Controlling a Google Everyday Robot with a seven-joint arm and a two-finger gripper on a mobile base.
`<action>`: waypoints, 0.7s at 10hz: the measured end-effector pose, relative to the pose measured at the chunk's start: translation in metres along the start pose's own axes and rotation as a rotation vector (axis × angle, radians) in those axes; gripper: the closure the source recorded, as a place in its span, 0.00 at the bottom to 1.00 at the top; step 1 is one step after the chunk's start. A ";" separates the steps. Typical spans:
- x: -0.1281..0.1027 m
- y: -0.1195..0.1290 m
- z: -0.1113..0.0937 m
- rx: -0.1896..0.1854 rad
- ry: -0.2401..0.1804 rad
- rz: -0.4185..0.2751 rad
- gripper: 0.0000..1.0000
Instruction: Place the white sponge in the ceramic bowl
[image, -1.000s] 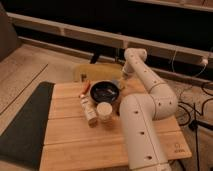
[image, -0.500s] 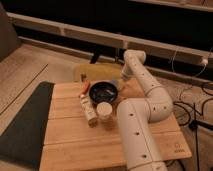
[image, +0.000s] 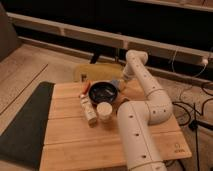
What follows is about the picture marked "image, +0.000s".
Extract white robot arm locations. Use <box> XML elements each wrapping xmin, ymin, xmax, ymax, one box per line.
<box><xmin>117</xmin><ymin>50</ymin><xmax>173</xmax><ymax>171</ymax></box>

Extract blue white sponge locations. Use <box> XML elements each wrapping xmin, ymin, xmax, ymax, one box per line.
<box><xmin>110</xmin><ymin>79</ymin><xmax>121</xmax><ymax>91</ymax></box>

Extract orange carrot toy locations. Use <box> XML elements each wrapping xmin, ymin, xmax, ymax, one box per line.
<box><xmin>82</xmin><ymin>81</ymin><xmax>91</xmax><ymax>95</ymax></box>

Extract black floor cables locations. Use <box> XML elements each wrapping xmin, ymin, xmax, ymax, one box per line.
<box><xmin>171</xmin><ymin>81</ymin><xmax>213</xmax><ymax>132</ymax></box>

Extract dark green floor mat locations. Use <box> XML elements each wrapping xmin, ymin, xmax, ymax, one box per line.
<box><xmin>0</xmin><ymin>82</ymin><xmax>54</xmax><ymax>169</ymax></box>

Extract white wall cable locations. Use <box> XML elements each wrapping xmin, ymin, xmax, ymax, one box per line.
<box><xmin>170</xmin><ymin>46</ymin><xmax>213</xmax><ymax>88</ymax></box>

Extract black stand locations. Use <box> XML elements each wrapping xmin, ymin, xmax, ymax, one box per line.
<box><xmin>188</xmin><ymin>106</ymin><xmax>213</xmax><ymax>171</ymax></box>

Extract dark ceramic bowl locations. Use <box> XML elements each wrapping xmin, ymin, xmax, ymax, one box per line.
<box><xmin>89</xmin><ymin>82</ymin><xmax>118</xmax><ymax>104</ymax></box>

